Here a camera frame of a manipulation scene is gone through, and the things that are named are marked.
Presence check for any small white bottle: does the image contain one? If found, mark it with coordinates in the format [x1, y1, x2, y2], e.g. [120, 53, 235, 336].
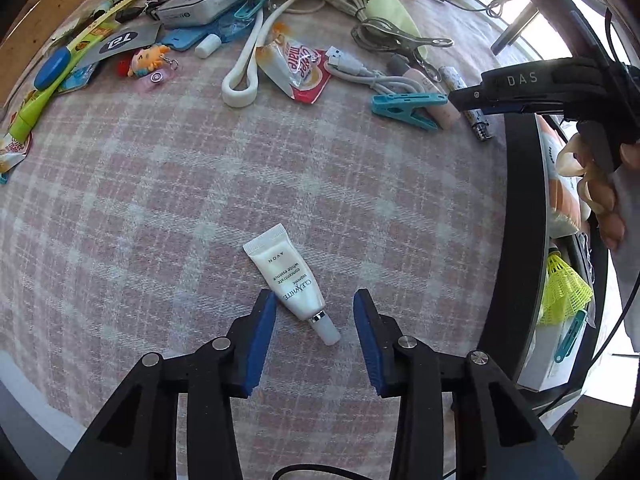
[195, 33, 221, 60]

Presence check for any silver power bank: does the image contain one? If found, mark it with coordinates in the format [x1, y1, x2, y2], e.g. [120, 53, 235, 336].
[156, 0, 254, 30]

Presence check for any metal spring clip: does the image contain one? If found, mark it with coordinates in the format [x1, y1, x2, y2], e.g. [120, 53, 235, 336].
[351, 24, 442, 82]
[360, 16, 455, 53]

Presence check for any teal clothes peg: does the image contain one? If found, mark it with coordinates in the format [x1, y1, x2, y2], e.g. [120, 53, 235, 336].
[553, 309, 589, 364]
[231, 0, 271, 24]
[370, 92, 449, 133]

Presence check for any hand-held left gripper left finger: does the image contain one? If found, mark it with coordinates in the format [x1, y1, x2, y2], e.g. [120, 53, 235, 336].
[57, 289, 278, 480]

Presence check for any blue candy packet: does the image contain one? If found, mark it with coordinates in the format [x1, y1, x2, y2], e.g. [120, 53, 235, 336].
[56, 64, 97, 97]

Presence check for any white loop strap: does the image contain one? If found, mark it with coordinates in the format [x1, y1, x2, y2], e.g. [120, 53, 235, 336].
[221, 0, 308, 109]

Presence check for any white usb cable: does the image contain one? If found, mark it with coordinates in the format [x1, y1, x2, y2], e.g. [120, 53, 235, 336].
[325, 46, 441, 97]

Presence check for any pink lip balm tube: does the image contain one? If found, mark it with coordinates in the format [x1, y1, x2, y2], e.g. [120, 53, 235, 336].
[386, 54, 462, 130]

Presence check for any grey logo card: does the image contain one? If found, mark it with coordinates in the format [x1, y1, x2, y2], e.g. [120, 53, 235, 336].
[80, 22, 164, 69]

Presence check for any person's right hand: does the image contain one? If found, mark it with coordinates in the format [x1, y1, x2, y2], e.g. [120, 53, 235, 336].
[555, 132, 640, 251]

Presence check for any green cleaning cloth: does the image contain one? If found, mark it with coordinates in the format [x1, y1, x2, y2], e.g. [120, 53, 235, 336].
[346, 0, 432, 61]

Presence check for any white cardboard box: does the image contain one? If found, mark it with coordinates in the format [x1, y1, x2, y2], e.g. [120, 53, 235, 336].
[516, 322, 593, 393]

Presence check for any black framed tray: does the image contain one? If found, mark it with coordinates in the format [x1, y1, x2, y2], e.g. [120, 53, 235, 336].
[472, 107, 612, 413]

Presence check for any orange snack sachet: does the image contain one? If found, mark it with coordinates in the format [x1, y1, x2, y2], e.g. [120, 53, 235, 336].
[0, 130, 32, 175]

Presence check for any green tube with blue cap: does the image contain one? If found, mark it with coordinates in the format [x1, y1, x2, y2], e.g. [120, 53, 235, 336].
[6, 9, 117, 142]

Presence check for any yellow shuttlecock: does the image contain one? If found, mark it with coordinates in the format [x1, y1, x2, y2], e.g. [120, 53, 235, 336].
[542, 252, 595, 326]

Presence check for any plaid cloth covered desktop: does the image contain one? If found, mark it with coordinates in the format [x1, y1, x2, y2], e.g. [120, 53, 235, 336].
[0, 0, 556, 480]

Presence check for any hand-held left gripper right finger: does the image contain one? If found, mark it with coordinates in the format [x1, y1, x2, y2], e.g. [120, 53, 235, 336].
[352, 289, 578, 480]

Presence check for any patterned slim tube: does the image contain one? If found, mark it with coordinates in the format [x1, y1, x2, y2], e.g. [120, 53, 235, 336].
[439, 65, 492, 142]

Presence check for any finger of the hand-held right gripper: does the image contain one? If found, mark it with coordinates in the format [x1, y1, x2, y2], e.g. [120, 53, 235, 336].
[447, 56, 640, 112]
[480, 104, 581, 123]

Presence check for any doll keychain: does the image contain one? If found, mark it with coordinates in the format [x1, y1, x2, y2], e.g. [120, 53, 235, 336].
[116, 43, 182, 92]

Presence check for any blue phone stand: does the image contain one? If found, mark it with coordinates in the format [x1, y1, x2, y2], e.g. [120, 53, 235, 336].
[160, 12, 242, 54]

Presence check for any small white cream tube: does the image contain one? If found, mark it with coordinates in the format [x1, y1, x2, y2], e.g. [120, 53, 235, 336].
[242, 223, 342, 347]

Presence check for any orange tissue pack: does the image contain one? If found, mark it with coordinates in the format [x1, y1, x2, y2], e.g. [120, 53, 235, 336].
[536, 115, 586, 235]

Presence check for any coffee creamer sachet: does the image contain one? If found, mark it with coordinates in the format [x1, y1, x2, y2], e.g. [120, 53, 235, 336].
[255, 22, 332, 105]

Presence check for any black power cable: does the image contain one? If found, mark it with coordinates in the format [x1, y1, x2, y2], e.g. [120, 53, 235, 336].
[440, 0, 511, 16]

